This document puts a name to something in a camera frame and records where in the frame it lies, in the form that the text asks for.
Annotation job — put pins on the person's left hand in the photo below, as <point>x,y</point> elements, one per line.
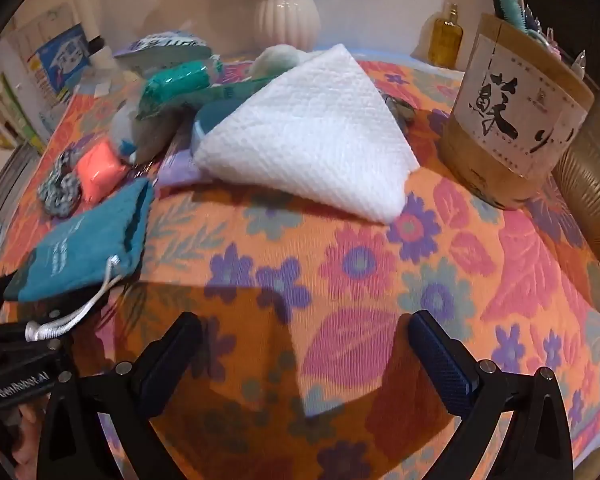
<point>25,452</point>

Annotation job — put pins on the row of standing books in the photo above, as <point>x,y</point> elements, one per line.
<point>59,65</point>

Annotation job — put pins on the black monitor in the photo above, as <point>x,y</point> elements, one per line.
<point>570,0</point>

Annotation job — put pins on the white paper towel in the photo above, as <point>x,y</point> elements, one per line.
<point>305,135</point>

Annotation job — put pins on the orange floral blanket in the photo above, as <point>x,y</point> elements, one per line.
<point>280,270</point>

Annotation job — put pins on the dark grey fabric item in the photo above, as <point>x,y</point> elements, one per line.
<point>400,108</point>

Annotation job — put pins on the yellow oil bottle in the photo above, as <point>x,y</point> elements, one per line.
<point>445,40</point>

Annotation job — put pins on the white paper tag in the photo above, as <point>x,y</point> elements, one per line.
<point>102,90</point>

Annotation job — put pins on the white cylinder lamp post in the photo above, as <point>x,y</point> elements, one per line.
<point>95,62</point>

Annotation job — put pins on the brown ribbed basket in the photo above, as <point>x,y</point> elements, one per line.
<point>590,185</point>

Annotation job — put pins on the teal and white plush doll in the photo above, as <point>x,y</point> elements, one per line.
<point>179,85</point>

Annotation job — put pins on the coral orange soft packet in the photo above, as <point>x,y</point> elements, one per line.
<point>97,170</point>

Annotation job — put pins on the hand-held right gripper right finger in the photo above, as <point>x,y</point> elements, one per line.
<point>440,365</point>

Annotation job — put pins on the bamboo pen holder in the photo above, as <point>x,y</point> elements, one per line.
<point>480,170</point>

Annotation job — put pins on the translucent labelled plastic packet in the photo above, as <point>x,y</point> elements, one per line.
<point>164,47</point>

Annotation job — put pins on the stack of lying books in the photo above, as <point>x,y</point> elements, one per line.
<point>9,180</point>

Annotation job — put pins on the green plastic packet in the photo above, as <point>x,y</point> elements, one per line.
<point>212,120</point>

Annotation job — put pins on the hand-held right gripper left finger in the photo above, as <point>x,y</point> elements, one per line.
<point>165,367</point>

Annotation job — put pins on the black and white scrunchie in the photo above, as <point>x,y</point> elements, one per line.
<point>54,195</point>

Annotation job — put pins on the white ribbed vase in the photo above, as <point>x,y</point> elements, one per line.
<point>287,20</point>

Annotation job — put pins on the grey blue plush toy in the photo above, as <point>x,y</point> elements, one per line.
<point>149,132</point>

